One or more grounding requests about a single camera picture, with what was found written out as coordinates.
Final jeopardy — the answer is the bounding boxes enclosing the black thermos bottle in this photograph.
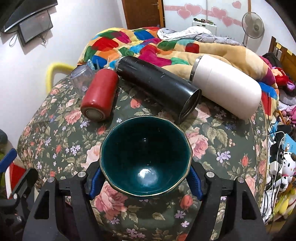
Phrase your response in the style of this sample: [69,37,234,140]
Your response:
[114,56,202,123]

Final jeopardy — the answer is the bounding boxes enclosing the clear plastic cup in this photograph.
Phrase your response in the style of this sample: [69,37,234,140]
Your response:
[70,65,94,97]

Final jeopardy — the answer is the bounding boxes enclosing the yellow foam tube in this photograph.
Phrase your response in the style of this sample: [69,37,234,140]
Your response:
[45,62,75,94]

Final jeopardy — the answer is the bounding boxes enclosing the white box with items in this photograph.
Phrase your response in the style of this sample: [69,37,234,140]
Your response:
[192,18,217,35]

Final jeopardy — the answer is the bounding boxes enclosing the white grey striped cloth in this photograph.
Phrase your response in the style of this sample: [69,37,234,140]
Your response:
[157,26,242,46]

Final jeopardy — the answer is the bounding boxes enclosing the brown wooden door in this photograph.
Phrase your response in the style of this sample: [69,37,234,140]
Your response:
[121,0,165,29]

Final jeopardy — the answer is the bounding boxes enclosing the red plush toy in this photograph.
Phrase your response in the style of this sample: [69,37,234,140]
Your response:
[271,67,295,91]

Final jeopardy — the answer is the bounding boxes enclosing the frosted glass wardrobe door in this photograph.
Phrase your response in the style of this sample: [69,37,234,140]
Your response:
[163,0,251,43]

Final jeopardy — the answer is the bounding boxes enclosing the white plush toy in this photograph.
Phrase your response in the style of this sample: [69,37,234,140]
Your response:
[275,152,295,192]

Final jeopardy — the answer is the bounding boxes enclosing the yellow plush toy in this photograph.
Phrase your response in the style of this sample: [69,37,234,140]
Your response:
[275,192,295,219]

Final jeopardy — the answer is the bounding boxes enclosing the standing electric fan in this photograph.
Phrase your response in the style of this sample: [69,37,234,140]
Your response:
[241,11,264,47]

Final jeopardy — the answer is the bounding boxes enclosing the colourful patchwork blanket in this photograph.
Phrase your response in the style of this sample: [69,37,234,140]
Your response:
[78,27,279,115]

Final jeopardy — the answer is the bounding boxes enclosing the wooden headboard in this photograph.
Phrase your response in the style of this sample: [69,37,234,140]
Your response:
[268,36,296,82]

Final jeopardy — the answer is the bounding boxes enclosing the floral dark green bedspread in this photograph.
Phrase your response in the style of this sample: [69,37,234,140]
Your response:
[17,78,267,240]

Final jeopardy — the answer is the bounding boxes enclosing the dark green ceramic cup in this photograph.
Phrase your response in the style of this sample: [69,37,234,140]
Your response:
[99,115,192,199]

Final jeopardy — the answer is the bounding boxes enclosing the white thermos bottle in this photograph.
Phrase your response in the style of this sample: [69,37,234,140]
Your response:
[190,55,261,120]

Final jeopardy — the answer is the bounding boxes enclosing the red thermos bottle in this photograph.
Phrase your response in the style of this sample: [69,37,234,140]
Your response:
[80,68,119,121]

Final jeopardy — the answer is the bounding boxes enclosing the small wall monitor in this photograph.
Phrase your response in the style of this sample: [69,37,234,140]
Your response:
[18,10,53,46]

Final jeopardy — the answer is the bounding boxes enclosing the light blue box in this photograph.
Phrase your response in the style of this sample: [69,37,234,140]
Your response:
[283,134,296,154]

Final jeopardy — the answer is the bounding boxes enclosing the wall mounted television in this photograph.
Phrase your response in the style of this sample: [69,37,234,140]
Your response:
[1,0,58,32]

